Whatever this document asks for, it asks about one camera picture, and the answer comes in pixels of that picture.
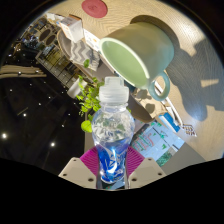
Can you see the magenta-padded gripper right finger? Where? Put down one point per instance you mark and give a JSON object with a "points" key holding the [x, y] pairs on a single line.
{"points": [[146, 170]]}

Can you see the group of ceiling spotlights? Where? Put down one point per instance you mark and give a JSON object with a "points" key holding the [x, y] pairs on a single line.
{"points": [[52, 144]]}

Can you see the blue and white small box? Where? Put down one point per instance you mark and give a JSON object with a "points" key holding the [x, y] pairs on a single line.
{"points": [[170, 122]]}

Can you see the pill blister pack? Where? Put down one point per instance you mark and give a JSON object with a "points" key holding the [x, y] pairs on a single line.
{"points": [[189, 130]]}

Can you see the grey curved sofa bench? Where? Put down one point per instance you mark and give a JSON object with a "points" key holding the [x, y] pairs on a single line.
{"points": [[65, 43]]}

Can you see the group of round-backed chairs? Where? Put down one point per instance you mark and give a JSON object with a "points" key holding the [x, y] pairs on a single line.
{"points": [[45, 35]]}

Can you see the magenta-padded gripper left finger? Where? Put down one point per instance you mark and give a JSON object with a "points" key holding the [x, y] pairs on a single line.
{"points": [[76, 171]]}

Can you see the pale green mug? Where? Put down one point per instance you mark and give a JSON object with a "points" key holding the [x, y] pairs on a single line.
{"points": [[150, 46]]}

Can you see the flat round red coaster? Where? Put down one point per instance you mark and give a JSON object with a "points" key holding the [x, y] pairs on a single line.
{"points": [[94, 8]]}

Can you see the green potted plant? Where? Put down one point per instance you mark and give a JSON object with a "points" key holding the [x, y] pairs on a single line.
{"points": [[87, 100]]}

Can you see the grey chevron cushion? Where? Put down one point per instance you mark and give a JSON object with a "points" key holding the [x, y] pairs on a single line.
{"points": [[81, 53]]}

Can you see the clear blue-labelled drink bottle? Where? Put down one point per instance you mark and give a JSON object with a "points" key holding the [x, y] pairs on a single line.
{"points": [[112, 133]]}

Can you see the dark-framed decorated window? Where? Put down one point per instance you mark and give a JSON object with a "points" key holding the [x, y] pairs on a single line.
{"points": [[153, 141]]}

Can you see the white printed leaflet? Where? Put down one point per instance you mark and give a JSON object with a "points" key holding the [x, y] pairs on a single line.
{"points": [[91, 40]]}

